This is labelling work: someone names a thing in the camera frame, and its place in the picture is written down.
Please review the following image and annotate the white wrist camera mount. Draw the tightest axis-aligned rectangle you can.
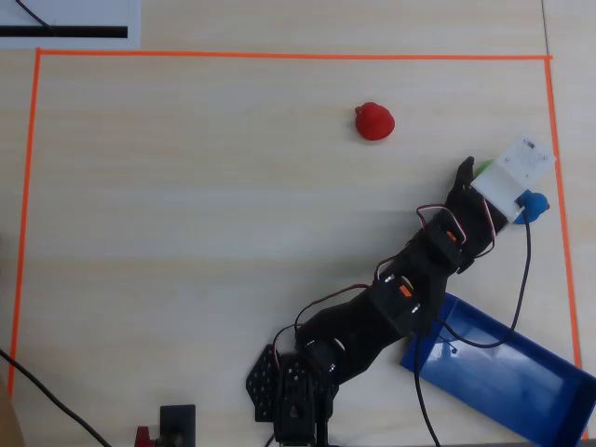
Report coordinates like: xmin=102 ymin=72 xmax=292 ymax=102
xmin=469 ymin=136 xmax=558 ymax=225

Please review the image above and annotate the red white servo wire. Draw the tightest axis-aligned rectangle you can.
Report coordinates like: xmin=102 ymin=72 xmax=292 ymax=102
xmin=272 ymin=283 xmax=374 ymax=370
xmin=415 ymin=198 xmax=497 ymax=248

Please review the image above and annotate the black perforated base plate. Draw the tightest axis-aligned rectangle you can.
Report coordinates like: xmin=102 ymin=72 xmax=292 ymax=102
xmin=245 ymin=344 xmax=282 ymax=423

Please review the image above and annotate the orange tape strip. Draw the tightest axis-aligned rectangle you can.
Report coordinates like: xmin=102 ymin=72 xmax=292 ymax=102
xmin=544 ymin=55 xmax=589 ymax=441
xmin=6 ymin=47 xmax=44 ymax=399
xmin=35 ymin=47 xmax=554 ymax=62

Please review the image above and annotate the black table clamp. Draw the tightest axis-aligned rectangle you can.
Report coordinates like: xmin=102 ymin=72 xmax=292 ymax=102
xmin=158 ymin=404 xmax=197 ymax=447

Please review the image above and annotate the long black cable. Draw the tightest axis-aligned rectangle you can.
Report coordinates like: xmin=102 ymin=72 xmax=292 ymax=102
xmin=0 ymin=347 xmax=114 ymax=447

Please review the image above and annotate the blue plastic box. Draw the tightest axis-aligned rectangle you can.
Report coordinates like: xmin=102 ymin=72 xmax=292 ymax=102
xmin=400 ymin=292 xmax=596 ymax=447

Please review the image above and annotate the blue toy duck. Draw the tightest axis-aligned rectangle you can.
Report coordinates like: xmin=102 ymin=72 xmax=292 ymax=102
xmin=517 ymin=191 xmax=551 ymax=226

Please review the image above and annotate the red toy duck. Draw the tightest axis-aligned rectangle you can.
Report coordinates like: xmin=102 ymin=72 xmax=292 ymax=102
xmin=354 ymin=102 xmax=397 ymax=142

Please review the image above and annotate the black camera cable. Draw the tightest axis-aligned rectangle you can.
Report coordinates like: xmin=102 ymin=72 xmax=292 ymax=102
xmin=413 ymin=211 xmax=534 ymax=447

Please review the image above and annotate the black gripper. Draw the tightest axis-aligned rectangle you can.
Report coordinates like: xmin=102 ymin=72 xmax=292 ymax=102
xmin=443 ymin=156 xmax=509 ymax=277

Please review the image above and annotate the thin black cable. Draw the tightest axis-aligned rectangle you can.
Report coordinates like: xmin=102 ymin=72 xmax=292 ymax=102
xmin=15 ymin=0 xmax=56 ymax=30

